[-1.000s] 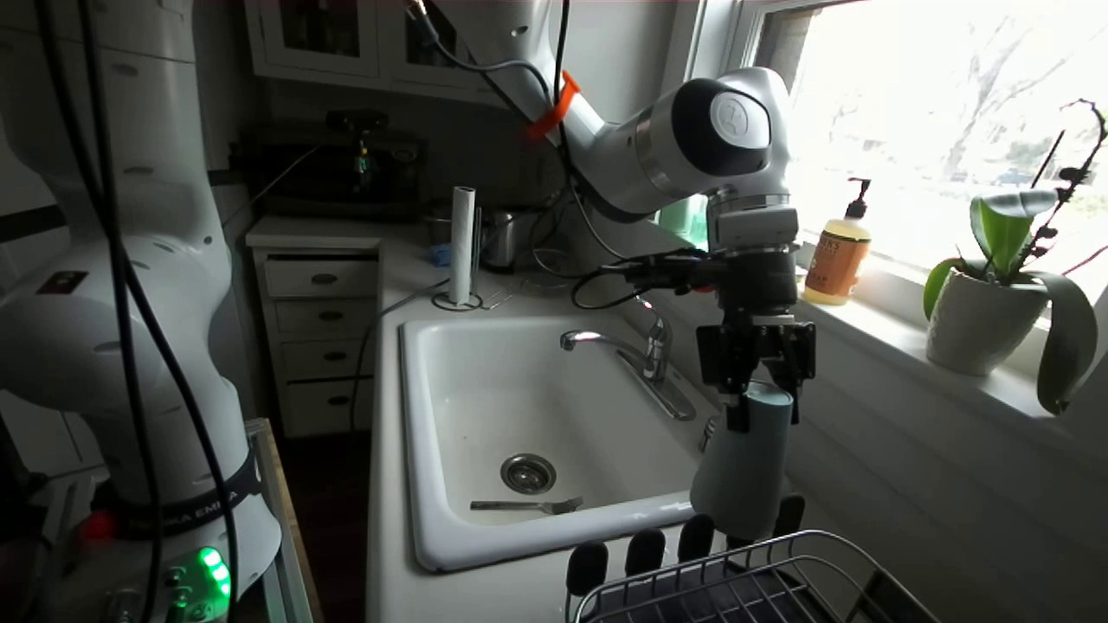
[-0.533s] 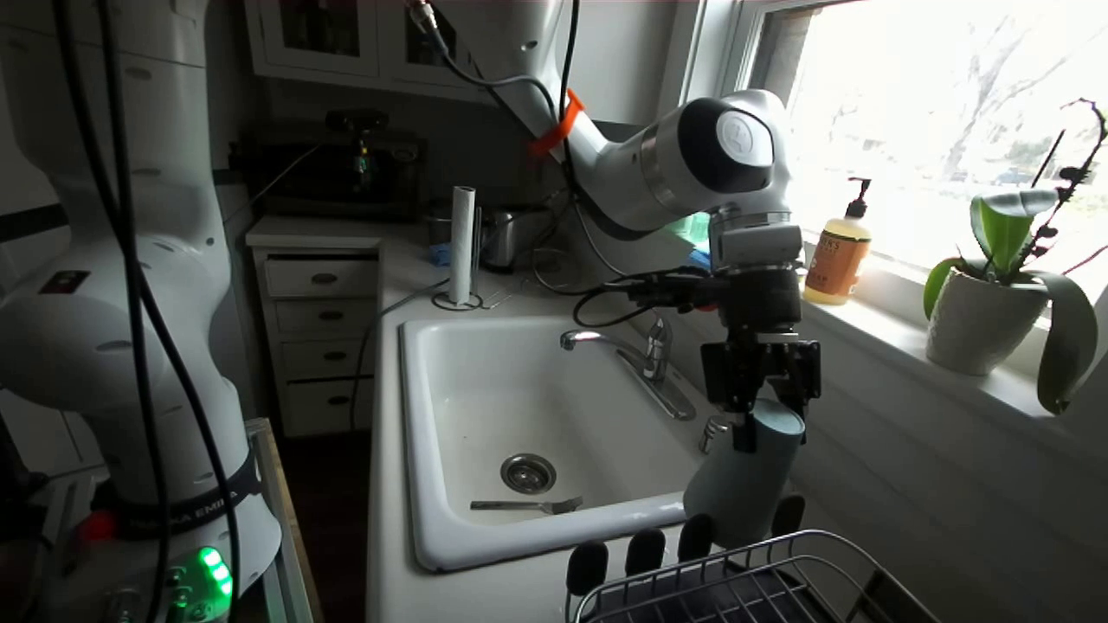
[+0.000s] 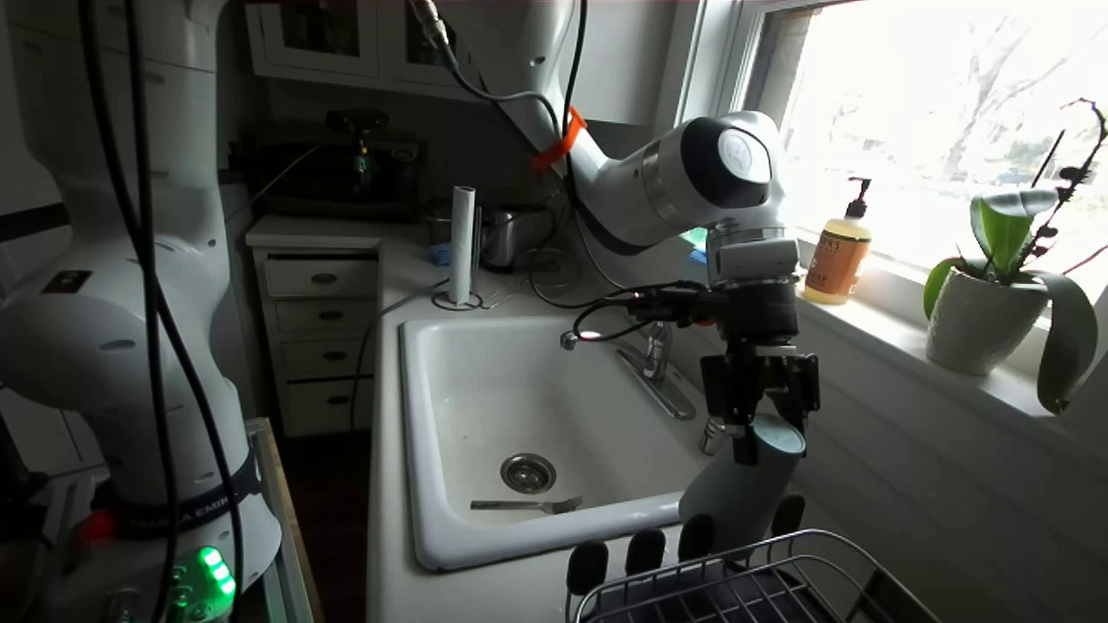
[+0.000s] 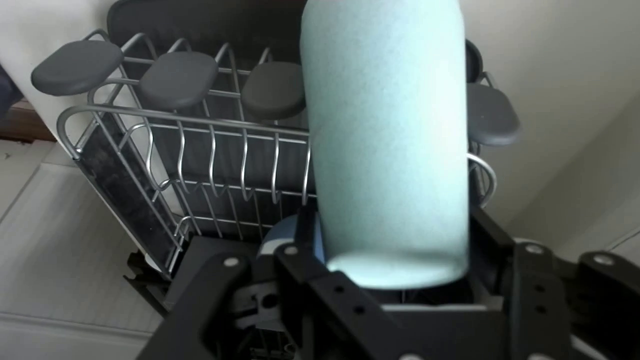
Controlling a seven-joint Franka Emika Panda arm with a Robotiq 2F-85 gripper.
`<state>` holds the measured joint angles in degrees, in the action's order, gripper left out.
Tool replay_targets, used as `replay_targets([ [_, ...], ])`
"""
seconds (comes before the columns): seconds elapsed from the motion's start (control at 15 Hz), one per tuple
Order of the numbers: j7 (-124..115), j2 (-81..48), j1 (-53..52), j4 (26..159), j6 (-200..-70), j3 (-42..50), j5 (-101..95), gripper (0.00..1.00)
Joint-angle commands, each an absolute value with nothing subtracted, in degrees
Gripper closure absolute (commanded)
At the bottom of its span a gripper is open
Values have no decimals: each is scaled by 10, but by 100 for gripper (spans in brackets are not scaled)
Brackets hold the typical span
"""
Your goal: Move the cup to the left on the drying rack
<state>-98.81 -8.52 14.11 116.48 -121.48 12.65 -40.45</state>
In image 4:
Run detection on black drying rack tray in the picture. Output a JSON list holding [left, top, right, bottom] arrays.
[[77, 0, 489, 268]]

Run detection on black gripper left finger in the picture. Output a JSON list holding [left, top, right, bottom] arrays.
[[136, 206, 378, 360]]

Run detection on metal wire drying rack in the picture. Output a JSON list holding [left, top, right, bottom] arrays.
[[29, 27, 524, 276]]

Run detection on tall teal cup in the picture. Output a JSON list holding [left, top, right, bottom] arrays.
[[299, 0, 473, 292]]

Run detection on blue round dish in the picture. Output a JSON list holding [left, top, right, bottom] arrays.
[[256, 212, 330, 268]]

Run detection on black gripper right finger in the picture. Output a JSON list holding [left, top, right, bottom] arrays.
[[467, 206, 640, 360]]

